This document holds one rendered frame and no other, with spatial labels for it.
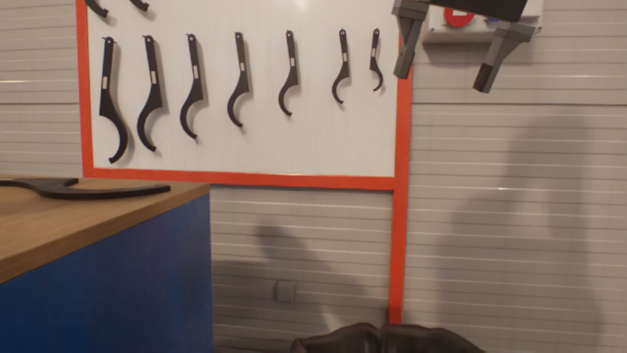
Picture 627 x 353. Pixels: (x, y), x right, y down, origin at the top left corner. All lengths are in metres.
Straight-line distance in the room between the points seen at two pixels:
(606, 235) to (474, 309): 0.60
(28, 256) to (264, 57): 1.10
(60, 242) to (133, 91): 1.20
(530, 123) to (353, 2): 0.85
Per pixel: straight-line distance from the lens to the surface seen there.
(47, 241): 0.47
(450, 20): 1.24
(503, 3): 0.51
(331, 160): 1.29
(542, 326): 1.75
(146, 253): 0.61
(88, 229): 0.50
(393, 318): 1.51
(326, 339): 0.70
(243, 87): 1.33
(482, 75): 0.55
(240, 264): 1.54
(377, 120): 1.29
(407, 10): 0.46
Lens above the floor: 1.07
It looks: 5 degrees down
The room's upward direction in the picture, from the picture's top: 1 degrees clockwise
